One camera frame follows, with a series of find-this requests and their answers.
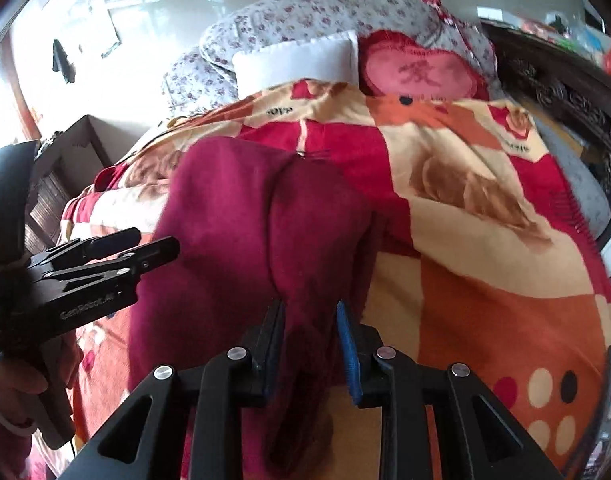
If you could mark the person's left hand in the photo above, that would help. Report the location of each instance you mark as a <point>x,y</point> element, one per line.
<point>18,378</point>

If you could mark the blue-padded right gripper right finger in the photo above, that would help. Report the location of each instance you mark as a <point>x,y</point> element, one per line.
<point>444,424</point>

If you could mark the smartphone on bed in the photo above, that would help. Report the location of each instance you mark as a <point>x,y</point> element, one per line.
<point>592,458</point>

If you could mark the dark cloth hanging on wall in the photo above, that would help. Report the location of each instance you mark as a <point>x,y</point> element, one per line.
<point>61,64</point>

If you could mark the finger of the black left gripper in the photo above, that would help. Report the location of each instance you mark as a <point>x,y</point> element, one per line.
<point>79,252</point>

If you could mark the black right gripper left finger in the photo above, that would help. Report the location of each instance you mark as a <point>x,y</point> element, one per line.
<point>202,407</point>

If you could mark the white pillow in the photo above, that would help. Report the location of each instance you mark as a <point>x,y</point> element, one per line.
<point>333,58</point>

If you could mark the wall calendar poster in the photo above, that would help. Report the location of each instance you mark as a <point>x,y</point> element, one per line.
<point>97,34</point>

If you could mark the dark wooden side cabinet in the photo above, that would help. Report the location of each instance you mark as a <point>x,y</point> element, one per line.
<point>66,164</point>

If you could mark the red orange patterned blanket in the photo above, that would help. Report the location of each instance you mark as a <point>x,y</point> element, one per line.
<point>483,255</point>

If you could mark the dark carved wooden headboard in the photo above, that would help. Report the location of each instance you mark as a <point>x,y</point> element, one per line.
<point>571,89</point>

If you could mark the floral quilt bundle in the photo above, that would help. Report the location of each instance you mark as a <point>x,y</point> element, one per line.
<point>204,78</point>

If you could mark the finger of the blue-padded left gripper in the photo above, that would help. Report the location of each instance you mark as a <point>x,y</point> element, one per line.
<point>138,259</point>

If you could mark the red heart-shaped cushion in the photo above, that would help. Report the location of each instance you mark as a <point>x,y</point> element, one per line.
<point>393,63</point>

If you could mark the maroon knit garment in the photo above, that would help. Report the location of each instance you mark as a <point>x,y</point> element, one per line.
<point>257,225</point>

